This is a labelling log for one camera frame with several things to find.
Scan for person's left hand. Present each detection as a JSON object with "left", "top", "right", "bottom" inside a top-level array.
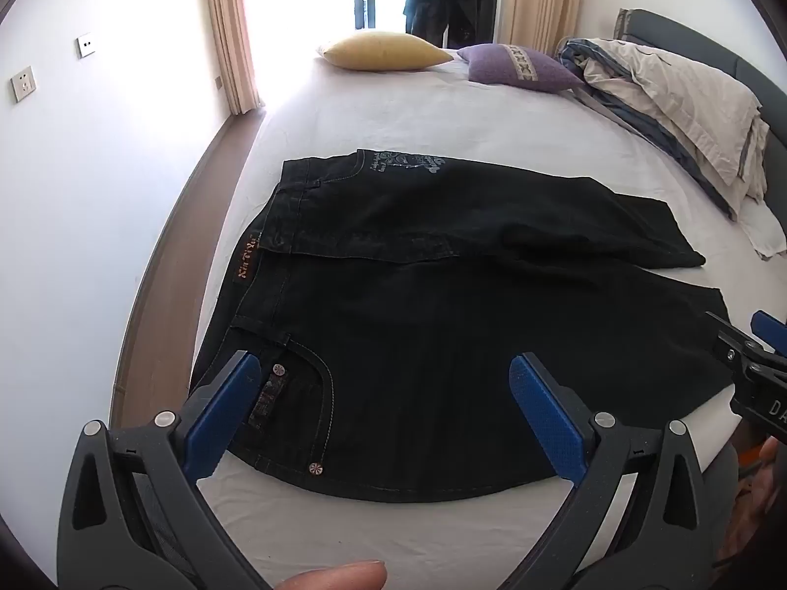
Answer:
[{"left": 271, "top": 559, "right": 388, "bottom": 590}]

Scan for purple pillow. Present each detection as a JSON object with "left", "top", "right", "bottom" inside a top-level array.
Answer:
[{"left": 458, "top": 43, "right": 585, "bottom": 93}]

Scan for yellow pillow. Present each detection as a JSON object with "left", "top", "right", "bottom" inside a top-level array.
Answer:
[{"left": 317, "top": 31, "right": 454, "bottom": 70}]

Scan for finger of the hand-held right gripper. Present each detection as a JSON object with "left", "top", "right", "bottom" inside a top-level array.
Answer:
[
  {"left": 706, "top": 311, "right": 763, "bottom": 376},
  {"left": 751, "top": 310, "right": 787, "bottom": 360}
]

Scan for person's right hand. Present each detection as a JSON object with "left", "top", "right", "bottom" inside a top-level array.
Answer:
[{"left": 757, "top": 435, "right": 787, "bottom": 508}]

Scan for dark hanging garment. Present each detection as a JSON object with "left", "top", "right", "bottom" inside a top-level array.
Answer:
[{"left": 402, "top": 0, "right": 499, "bottom": 50}]

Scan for white cloth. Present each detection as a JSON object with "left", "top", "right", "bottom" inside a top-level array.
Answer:
[{"left": 736, "top": 193, "right": 787, "bottom": 260}]

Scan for beige curtain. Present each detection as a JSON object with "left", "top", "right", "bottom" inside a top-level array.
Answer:
[
  {"left": 501, "top": 0, "right": 585, "bottom": 53},
  {"left": 203, "top": 0, "right": 265, "bottom": 115}
]

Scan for grey headboard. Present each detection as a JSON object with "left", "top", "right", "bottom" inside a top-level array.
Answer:
[{"left": 615, "top": 9, "right": 787, "bottom": 148}]

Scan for black denim pants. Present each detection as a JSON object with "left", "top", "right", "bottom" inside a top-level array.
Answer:
[{"left": 189, "top": 148, "right": 735, "bottom": 503}]

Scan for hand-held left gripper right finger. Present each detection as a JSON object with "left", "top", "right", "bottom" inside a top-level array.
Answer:
[{"left": 498, "top": 353, "right": 732, "bottom": 590}]

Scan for bed with white sheet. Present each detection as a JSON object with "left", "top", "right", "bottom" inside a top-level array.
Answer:
[{"left": 111, "top": 43, "right": 787, "bottom": 590}]

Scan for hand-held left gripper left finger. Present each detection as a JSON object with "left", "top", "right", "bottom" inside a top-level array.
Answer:
[{"left": 57, "top": 350, "right": 272, "bottom": 590}]

